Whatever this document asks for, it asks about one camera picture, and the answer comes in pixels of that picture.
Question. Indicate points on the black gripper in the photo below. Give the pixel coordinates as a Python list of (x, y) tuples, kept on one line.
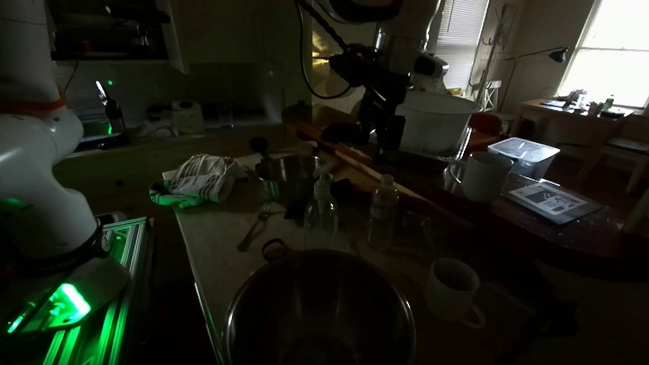
[(383, 95)]

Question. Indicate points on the clear plastic bottle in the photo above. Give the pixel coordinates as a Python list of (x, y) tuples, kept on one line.
[(385, 209)]

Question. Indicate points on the steel mixing bowl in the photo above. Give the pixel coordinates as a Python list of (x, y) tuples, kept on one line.
[(287, 178), (321, 311)]

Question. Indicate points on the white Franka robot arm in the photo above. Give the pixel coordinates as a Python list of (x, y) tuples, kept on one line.
[(42, 169)]

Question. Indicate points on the clear pump soap dispenser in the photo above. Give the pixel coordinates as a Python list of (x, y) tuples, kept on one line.
[(321, 209)]

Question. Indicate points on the tall white mug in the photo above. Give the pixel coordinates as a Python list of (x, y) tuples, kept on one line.
[(484, 178)]

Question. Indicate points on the red round item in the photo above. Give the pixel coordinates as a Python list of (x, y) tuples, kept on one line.
[(488, 124)]

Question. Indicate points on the small black stand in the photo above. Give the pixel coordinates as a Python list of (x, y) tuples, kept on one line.
[(258, 144)]

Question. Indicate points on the clear plastic lidded container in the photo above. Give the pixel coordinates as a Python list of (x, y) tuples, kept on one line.
[(524, 155)]

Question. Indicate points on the bright window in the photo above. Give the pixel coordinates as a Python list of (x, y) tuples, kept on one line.
[(464, 28), (611, 52)]

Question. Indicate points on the small white mug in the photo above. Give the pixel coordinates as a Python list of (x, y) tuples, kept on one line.
[(452, 287)]

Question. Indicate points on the metal spoon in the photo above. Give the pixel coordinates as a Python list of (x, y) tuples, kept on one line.
[(255, 229)]

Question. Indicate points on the printed booklet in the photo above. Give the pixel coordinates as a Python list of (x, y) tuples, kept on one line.
[(551, 202)]

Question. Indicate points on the wooden desk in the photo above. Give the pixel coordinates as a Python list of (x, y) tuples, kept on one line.
[(575, 114)]

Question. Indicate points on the desk lamp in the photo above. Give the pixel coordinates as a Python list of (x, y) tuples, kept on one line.
[(558, 53)]

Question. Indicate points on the white striped kitchen towel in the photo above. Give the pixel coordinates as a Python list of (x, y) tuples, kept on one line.
[(199, 178)]

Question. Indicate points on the white countertop appliance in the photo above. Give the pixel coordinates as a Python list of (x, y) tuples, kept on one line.
[(185, 114)]

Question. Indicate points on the wooden chair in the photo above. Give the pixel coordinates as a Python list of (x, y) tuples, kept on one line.
[(619, 153)]

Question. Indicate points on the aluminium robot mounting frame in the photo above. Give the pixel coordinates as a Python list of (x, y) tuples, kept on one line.
[(125, 244)]

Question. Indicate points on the black camera with green light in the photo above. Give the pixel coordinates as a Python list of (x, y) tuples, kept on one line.
[(109, 108)]

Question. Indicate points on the dark wall shelf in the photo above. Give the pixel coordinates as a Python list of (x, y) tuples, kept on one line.
[(109, 32)]

